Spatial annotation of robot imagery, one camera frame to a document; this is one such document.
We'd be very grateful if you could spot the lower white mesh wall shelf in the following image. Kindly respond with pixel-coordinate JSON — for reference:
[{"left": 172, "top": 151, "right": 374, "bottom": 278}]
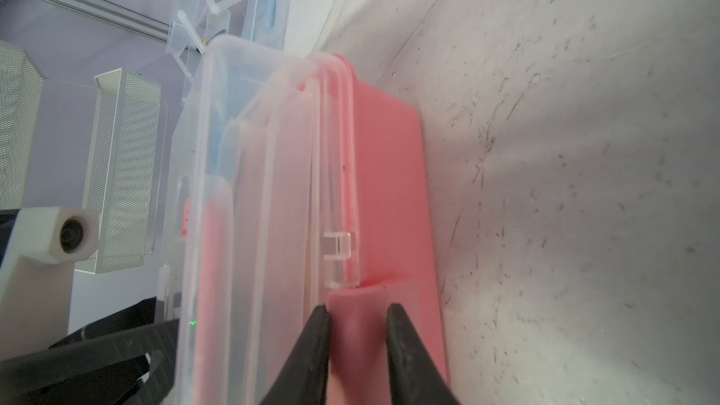
[{"left": 75, "top": 69, "right": 168, "bottom": 275}]

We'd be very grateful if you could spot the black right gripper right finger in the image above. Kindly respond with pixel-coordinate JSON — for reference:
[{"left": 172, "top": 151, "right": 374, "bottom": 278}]
[{"left": 386, "top": 303, "right": 459, "bottom": 405}]

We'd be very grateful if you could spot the pink toolbox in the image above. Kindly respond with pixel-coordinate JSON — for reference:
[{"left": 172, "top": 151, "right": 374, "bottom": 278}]
[{"left": 172, "top": 36, "right": 448, "bottom": 404}]

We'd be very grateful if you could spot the upper white mesh wall shelf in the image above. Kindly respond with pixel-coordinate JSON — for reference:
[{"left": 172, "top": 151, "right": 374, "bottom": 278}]
[{"left": 1, "top": 41, "right": 44, "bottom": 209}]

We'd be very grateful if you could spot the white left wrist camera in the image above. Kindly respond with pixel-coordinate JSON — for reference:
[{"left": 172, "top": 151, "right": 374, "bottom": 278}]
[{"left": 1, "top": 207, "right": 99, "bottom": 360}]

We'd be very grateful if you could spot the white mesh wall shelf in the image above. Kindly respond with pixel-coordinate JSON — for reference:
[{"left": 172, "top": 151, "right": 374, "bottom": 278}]
[
  {"left": 75, "top": 69, "right": 168, "bottom": 275},
  {"left": 1, "top": 41, "right": 44, "bottom": 209}
]

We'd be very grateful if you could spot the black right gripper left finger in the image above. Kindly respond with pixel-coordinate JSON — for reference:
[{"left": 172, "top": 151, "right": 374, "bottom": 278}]
[{"left": 261, "top": 305, "right": 331, "bottom": 405}]

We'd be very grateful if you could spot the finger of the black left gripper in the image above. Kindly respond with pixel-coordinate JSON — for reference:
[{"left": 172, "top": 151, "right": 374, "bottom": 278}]
[{"left": 1, "top": 320, "right": 179, "bottom": 404}]

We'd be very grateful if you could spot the blue tiered toolbox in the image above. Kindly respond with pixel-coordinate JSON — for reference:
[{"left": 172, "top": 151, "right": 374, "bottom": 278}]
[{"left": 166, "top": 0, "right": 291, "bottom": 82}]

